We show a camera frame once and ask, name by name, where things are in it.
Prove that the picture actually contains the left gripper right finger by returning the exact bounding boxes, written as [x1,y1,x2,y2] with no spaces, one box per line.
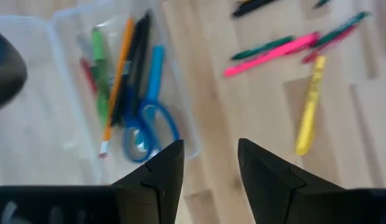
[237,138,352,224]

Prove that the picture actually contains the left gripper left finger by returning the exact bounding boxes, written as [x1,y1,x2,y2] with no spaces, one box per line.
[113,139,185,224]

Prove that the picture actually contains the blue handled scissors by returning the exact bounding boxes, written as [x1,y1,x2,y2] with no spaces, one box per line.
[121,83,181,164]

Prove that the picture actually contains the yellow pen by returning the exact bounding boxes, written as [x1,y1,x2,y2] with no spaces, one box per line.
[294,55,327,156]

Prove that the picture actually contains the blue pen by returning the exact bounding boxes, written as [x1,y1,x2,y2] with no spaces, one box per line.
[145,45,166,102]

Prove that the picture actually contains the orange pencil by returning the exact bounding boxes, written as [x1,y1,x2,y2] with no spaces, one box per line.
[98,17,136,158]

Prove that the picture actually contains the green pen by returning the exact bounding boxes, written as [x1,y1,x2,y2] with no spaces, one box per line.
[91,27,111,125]

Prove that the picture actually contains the black pen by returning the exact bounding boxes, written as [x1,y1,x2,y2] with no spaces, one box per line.
[231,0,280,18]
[110,11,153,127]

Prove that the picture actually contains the red crayon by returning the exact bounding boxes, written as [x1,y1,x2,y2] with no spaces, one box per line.
[79,57,99,94]
[301,26,358,65]

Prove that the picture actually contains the clear plastic supply box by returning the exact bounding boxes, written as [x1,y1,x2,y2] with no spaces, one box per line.
[0,0,201,187]

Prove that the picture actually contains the pink highlighter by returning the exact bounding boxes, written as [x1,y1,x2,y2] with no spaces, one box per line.
[223,30,321,78]

